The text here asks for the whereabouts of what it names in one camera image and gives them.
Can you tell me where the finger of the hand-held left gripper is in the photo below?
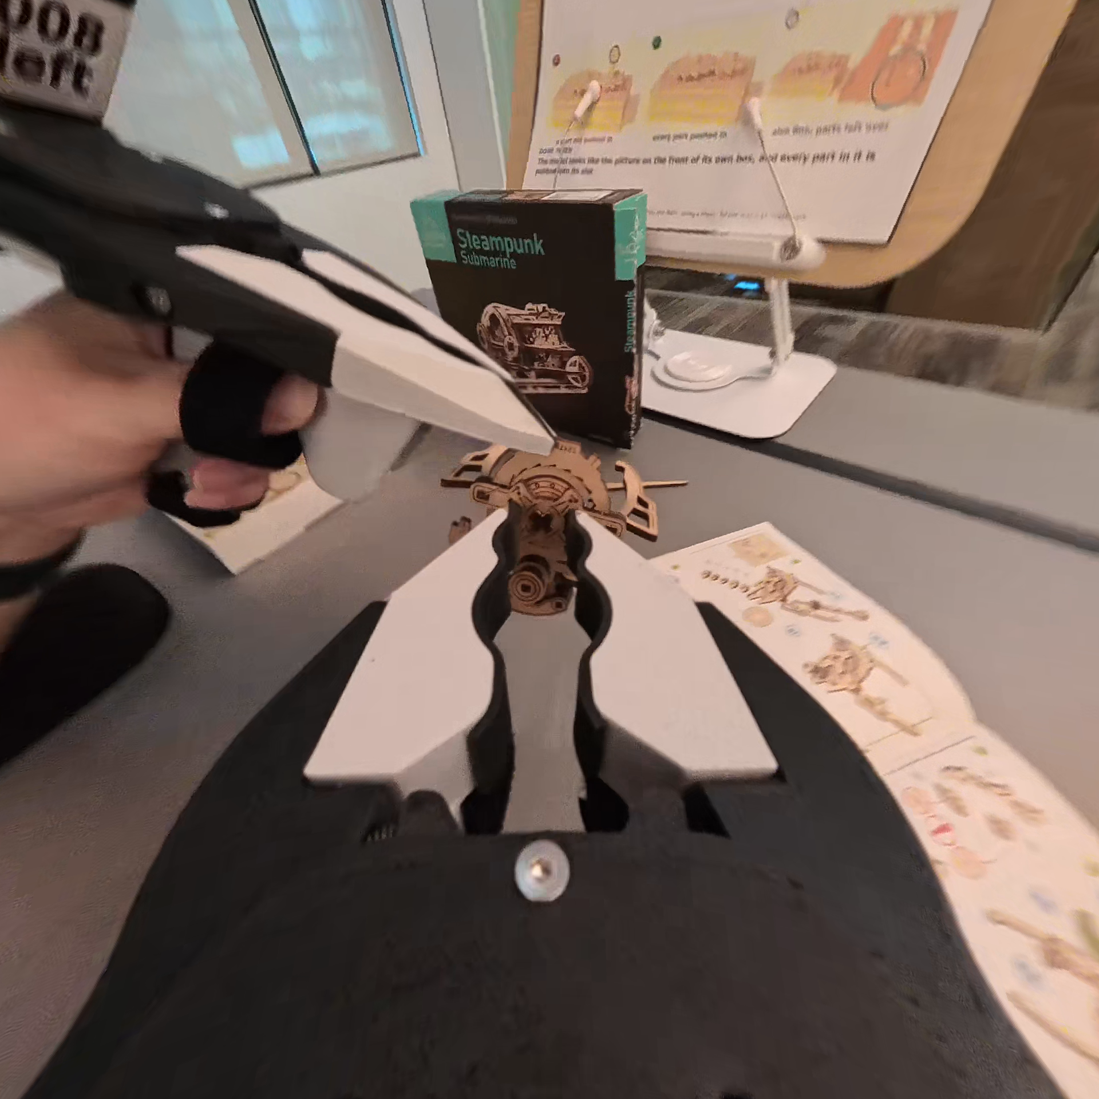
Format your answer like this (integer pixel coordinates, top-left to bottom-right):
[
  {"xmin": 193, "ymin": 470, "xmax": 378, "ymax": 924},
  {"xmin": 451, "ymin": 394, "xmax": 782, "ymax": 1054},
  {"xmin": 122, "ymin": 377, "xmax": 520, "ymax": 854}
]
[
  {"xmin": 295, "ymin": 249, "xmax": 508, "ymax": 381},
  {"xmin": 173, "ymin": 248, "xmax": 557, "ymax": 459}
]

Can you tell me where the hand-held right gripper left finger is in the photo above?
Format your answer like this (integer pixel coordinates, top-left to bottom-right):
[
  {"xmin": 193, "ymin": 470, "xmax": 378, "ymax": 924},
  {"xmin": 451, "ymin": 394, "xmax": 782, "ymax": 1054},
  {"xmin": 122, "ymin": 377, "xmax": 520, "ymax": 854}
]
[{"xmin": 302, "ymin": 508, "xmax": 518, "ymax": 833}]

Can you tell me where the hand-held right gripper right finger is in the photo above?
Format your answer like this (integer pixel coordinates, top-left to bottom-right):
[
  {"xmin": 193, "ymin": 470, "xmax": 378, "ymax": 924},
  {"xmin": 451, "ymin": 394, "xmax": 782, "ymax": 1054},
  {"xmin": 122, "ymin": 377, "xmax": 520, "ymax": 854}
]
[{"xmin": 572, "ymin": 511, "xmax": 779, "ymax": 833}]

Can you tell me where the wooden gear model assembly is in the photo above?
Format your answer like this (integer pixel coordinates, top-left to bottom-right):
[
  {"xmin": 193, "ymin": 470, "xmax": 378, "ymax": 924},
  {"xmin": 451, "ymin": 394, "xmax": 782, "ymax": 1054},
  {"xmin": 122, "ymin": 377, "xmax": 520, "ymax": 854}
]
[{"xmin": 442, "ymin": 439, "xmax": 658, "ymax": 618}]

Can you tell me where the black model kit box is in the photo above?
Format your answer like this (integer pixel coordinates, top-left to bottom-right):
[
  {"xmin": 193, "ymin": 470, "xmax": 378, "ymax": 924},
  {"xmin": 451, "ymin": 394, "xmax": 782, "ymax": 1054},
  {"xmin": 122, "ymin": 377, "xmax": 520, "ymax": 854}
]
[{"xmin": 410, "ymin": 189, "xmax": 648, "ymax": 449}]

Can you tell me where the person's left hand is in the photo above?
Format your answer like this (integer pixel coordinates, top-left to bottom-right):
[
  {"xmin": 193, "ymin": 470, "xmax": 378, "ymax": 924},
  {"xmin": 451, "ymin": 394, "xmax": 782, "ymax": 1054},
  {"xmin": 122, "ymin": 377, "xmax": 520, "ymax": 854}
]
[{"xmin": 0, "ymin": 292, "xmax": 323, "ymax": 559}]

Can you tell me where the illustrated instruction booklet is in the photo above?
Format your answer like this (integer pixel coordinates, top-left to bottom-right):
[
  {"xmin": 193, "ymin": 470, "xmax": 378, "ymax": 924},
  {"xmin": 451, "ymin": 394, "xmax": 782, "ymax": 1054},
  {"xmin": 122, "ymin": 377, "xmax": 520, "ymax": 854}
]
[{"xmin": 647, "ymin": 521, "xmax": 1099, "ymax": 1092}]

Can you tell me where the frosted glass window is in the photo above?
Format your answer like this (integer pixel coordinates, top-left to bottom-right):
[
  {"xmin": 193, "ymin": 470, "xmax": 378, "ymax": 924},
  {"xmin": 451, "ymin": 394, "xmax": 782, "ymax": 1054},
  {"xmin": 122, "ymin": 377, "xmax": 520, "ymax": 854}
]
[{"xmin": 107, "ymin": 0, "xmax": 426, "ymax": 190}]

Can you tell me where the white flat box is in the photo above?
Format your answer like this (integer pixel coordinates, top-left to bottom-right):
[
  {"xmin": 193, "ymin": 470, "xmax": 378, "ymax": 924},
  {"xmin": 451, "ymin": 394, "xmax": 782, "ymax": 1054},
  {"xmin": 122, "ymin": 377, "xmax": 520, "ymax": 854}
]
[{"xmin": 171, "ymin": 451, "xmax": 344, "ymax": 575}]

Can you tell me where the white document stand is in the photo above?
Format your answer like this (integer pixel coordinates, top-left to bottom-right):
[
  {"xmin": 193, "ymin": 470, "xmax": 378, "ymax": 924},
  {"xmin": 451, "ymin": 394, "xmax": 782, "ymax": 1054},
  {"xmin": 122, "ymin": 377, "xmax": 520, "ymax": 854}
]
[{"xmin": 639, "ymin": 228, "xmax": 838, "ymax": 442}]

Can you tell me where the brown cardboard box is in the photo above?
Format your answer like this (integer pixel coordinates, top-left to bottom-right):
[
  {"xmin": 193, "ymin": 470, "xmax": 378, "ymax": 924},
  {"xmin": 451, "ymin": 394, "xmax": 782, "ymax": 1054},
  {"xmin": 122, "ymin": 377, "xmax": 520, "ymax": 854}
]
[{"xmin": 884, "ymin": 147, "xmax": 1099, "ymax": 332}]

